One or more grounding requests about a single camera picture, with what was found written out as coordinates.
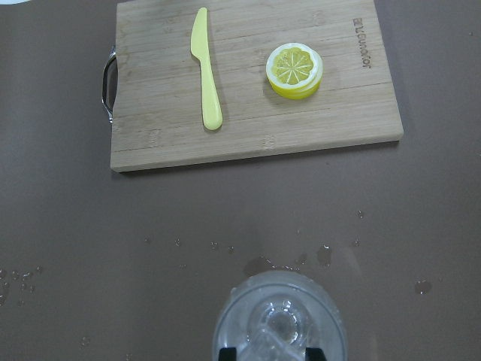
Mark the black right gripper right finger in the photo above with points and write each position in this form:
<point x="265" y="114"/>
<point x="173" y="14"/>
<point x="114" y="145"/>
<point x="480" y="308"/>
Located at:
<point x="314" y="354"/>

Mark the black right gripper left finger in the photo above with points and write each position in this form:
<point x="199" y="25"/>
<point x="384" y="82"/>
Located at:
<point x="228" y="354"/>

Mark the clear ice cube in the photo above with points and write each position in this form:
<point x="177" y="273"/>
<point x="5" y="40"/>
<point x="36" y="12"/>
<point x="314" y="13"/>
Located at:
<point x="269" y="344"/>

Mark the clear wine glass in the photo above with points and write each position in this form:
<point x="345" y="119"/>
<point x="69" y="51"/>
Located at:
<point x="282" y="301"/>

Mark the yellow plastic knife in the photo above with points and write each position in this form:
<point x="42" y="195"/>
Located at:
<point x="199" y="45"/>

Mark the bamboo cutting board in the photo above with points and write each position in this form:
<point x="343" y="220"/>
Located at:
<point x="157" y="119"/>

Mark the yellow lemon slice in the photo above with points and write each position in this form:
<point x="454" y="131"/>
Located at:
<point x="294" y="71"/>

